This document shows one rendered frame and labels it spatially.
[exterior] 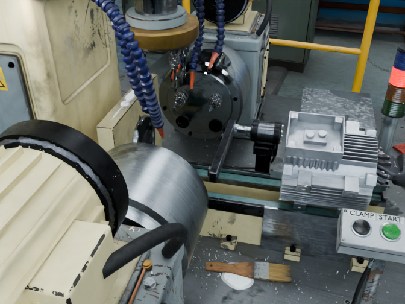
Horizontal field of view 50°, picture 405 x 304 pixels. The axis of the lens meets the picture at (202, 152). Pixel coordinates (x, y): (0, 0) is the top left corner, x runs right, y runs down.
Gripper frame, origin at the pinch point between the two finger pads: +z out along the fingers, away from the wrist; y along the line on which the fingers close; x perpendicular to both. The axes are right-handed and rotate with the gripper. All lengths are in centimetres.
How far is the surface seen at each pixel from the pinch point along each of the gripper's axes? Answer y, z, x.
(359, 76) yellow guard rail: -210, -41, 61
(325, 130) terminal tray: 1.7, 2.0, -6.3
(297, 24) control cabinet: -299, 8, 61
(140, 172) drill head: 32.9, 34.5, -6.7
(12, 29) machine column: 20, 65, -22
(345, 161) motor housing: 7.0, -3.5, -3.0
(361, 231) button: 28.2, -5.7, -2.7
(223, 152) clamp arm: 3.1, 23.3, 5.2
